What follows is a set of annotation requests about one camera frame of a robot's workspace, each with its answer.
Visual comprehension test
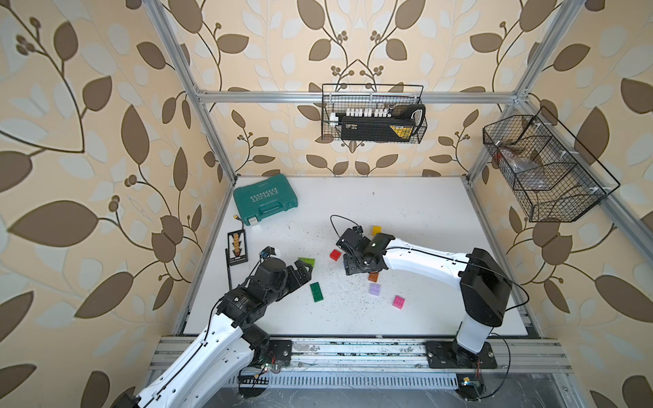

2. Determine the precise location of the dark green long lego brick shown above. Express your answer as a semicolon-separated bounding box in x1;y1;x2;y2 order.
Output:
309;282;324;303

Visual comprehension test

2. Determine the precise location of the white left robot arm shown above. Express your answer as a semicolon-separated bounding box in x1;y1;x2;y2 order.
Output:
114;248;313;407

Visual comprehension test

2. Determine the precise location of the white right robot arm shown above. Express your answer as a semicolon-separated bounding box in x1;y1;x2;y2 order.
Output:
336;227;514;370

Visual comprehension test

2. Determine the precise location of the lime green long lego brick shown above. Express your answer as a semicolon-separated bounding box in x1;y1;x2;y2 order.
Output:
300;258;316;268

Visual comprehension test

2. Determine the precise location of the lilac lego brick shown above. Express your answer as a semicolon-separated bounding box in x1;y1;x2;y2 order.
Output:
368;283;381;296

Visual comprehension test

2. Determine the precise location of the pink lego brick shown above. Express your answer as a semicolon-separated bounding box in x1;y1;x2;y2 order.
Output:
392;296;406;309

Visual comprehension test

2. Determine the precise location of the black parallel charging board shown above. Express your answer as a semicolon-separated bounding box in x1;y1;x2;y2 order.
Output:
227;229;248;266

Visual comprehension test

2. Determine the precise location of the black allen key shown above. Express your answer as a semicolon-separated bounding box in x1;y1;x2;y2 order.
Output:
224;248;233;291

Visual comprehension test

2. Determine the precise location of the green plastic tool case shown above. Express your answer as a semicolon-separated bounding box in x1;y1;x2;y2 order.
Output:
234;174;299;226

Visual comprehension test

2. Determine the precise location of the black battery charger in basket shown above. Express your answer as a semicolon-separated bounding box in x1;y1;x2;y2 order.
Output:
322;104;428;144

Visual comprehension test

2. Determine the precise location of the plastic bag in basket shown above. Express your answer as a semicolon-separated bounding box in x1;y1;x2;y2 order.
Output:
496;146;541;182

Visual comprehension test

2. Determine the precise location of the red black cable yellow plug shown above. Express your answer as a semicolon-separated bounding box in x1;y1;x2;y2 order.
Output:
234;215;245;230

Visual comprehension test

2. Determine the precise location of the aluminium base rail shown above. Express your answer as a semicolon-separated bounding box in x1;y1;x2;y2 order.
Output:
150;336;572;389

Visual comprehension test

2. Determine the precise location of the black wire basket back wall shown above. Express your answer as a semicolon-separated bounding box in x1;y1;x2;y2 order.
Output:
321;83;428;144

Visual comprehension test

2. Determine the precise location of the black wire basket wall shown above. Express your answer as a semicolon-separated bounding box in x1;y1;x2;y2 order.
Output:
482;106;621;223
321;83;428;144

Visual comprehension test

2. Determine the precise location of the black wire basket right wall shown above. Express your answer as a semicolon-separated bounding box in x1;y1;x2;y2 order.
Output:
482;106;621;223

